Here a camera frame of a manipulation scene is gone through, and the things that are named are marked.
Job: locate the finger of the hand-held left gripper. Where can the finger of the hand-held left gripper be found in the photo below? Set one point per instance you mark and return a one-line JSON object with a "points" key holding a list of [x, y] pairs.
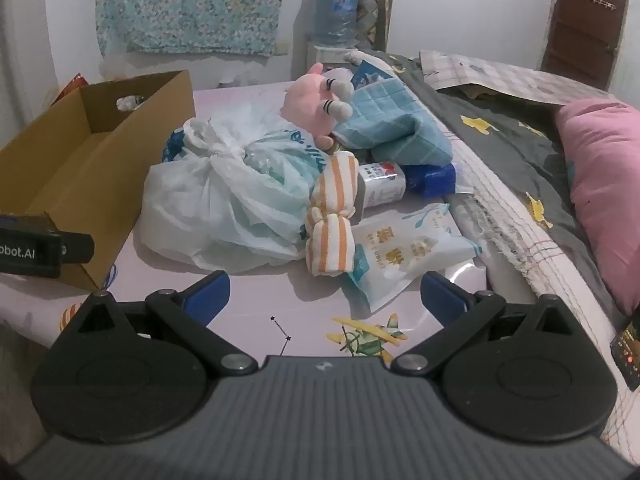
{"points": [[77, 248]]}

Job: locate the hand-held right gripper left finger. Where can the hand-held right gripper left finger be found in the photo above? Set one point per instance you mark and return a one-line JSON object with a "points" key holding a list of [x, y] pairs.
{"points": [[210, 292]]}

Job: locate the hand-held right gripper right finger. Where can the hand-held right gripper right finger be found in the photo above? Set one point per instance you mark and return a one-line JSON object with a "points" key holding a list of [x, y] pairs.
{"points": [[440, 294]]}

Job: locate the white printed soft packet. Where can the white printed soft packet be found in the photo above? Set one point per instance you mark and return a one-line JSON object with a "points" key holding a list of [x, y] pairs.
{"points": [[400, 255]]}

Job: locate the brown cardboard box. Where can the brown cardboard box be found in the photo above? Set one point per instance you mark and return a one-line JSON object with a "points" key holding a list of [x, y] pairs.
{"points": [[65, 175]]}

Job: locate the white plastic bag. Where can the white plastic bag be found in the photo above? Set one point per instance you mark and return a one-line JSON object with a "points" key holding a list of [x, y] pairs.
{"points": [[215, 195]]}

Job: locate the blue tissue packet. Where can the blue tissue packet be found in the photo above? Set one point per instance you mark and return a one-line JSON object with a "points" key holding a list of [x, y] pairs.
{"points": [[430, 180]]}

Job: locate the light blue quilted towel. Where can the light blue quilted towel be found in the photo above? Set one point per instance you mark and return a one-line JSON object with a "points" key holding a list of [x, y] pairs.
{"points": [[395, 125]]}

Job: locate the pink plush toy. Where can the pink plush toy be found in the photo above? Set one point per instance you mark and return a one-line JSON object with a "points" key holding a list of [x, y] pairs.
{"points": [[305, 105]]}

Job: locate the white can with red label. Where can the white can with red label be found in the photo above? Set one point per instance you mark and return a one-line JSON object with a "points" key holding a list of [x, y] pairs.
{"points": [[382, 185]]}

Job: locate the grey blanket with yellow print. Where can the grey blanket with yellow print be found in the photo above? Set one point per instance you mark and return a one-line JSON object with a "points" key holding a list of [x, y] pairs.
{"points": [[505, 160]]}

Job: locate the red packet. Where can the red packet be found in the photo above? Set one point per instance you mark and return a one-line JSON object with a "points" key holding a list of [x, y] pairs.
{"points": [[75, 84]]}

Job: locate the pink blanket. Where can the pink blanket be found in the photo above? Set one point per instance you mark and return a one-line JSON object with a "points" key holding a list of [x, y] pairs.
{"points": [[610, 185]]}

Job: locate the blue printed card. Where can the blue printed card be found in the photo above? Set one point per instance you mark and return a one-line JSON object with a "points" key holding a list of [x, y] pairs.
{"points": [[367, 74]]}

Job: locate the white water dispenser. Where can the white water dispenser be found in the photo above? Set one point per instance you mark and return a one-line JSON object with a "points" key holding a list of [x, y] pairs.
{"points": [[325, 57]]}

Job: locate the patterned framed board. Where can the patterned framed board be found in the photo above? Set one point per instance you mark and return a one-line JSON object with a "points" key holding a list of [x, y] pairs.
{"points": [[377, 15]]}

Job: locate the large blue water jug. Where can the large blue water jug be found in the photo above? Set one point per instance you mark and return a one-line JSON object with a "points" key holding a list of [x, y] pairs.
{"points": [[335, 15]]}

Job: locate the brown wooden door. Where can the brown wooden door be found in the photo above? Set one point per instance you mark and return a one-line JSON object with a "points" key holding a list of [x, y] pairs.
{"points": [[580, 25]]}

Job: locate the blue patterned wall cloth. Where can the blue patterned wall cloth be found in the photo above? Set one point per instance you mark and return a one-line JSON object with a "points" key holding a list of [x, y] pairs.
{"points": [[190, 5]]}

